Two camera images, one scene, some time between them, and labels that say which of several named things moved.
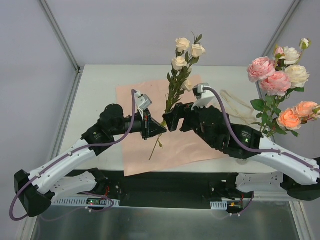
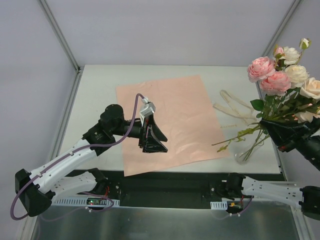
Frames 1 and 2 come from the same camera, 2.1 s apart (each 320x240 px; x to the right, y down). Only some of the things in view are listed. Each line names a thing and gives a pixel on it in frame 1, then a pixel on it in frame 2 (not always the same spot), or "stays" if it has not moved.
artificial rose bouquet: (179, 80) -> (291, 95)
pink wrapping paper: (170, 149) stays
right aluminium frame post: (269, 49) stays
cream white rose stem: (298, 74) stays
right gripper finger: (185, 109) -> (312, 126)
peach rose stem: (291, 119) -> (267, 108)
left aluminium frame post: (79, 70) stays
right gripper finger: (172, 117) -> (285, 133)
